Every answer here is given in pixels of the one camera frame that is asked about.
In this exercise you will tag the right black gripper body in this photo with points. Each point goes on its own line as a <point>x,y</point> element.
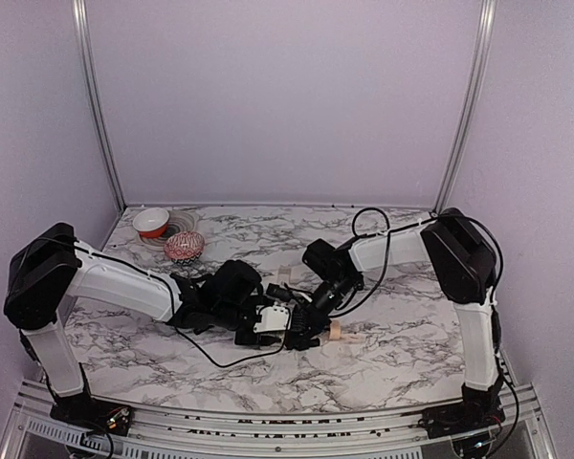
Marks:
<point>305,325</point>

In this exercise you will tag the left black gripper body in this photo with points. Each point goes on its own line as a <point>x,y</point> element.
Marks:
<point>248,336</point>

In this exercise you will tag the cream and black umbrella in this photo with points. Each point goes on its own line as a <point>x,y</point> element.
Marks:
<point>335,332</point>

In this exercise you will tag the red patterned bowl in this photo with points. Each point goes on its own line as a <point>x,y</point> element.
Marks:
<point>185,247</point>

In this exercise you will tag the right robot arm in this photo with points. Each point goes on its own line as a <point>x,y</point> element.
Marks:
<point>467,264</point>

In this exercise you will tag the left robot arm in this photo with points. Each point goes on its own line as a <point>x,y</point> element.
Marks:
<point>56,265</point>

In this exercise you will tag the orange bowl white inside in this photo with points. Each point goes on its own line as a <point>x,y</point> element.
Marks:
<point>151,222</point>

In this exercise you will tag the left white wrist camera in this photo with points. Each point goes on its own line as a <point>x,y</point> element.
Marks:
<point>272,319</point>

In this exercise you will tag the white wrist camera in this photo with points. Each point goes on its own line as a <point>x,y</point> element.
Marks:
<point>272,319</point>
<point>286,294</point>

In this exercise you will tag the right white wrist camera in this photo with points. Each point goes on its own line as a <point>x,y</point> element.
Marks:
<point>286,294</point>

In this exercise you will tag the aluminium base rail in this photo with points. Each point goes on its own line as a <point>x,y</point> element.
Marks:
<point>164,432</point>

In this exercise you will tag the right aluminium frame post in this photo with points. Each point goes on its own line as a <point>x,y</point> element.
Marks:
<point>483,41</point>

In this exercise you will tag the aluminium frame post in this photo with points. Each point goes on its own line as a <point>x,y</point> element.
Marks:
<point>483,41</point>
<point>79,9</point>

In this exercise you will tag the left aluminium frame post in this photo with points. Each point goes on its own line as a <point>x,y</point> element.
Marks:
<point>79,9</point>

